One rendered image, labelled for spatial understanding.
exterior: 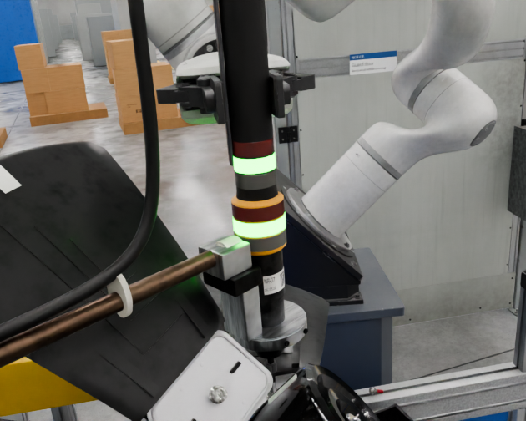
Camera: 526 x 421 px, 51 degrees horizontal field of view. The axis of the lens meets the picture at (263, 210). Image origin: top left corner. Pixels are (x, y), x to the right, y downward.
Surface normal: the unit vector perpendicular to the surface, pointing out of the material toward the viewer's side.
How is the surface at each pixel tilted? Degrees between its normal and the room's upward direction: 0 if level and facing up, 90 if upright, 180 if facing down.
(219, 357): 47
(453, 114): 63
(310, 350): 11
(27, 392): 90
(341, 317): 90
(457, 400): 90
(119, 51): 90
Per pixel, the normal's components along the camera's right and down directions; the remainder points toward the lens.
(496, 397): 0.18, 0.33
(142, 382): 0.29, -0.43
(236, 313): -0.70, 0.29
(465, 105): -0.29, -0.21
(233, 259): 0.70, 0.20
